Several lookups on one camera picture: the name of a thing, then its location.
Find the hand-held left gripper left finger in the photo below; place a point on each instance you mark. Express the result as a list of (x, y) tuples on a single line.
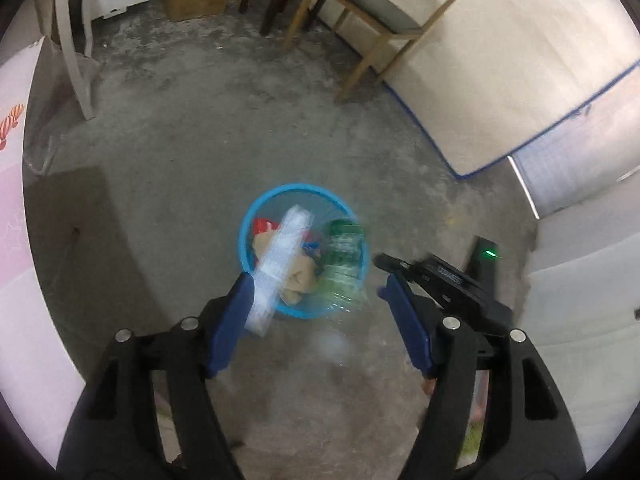
[(230, 320)]

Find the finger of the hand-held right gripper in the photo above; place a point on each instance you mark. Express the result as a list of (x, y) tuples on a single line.
[(395, 262)]

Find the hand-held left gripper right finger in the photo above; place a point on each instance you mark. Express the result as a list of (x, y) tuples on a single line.
[(407, 320)]

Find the green label plastic bottle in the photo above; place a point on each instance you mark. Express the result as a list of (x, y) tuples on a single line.
[(342, 260)]

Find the clear plastic container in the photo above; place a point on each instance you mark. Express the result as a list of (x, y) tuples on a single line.
[(280, 265)]

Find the blue wrapper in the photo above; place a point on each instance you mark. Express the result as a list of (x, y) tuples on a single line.
[(312, 247)]

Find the red snack bag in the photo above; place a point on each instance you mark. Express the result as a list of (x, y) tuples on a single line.
[(262, 225)]

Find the blue plastic mesh basket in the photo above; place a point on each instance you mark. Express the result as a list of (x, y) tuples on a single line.
[(300, 200)]

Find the beige mattress with blue edge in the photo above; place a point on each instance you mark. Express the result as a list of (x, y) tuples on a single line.
[(525, 60)]

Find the wooden chair black seat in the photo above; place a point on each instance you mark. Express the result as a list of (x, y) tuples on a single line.
[(380, 10)]

